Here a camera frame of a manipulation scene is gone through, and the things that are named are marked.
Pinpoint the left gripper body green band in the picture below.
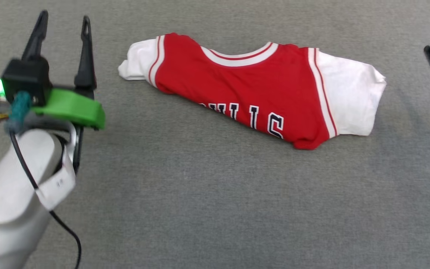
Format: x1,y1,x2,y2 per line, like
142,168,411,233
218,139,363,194
0,78,106,172

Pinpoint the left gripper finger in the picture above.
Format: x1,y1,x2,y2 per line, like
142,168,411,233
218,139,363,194
21,10,49,62
74,16,97,90

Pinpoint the red and white basketball jersey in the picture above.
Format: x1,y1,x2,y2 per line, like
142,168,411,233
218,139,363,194
118,33,387,151

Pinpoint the left arm black cable teal plug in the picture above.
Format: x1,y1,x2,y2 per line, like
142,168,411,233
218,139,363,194
5,91,82,269

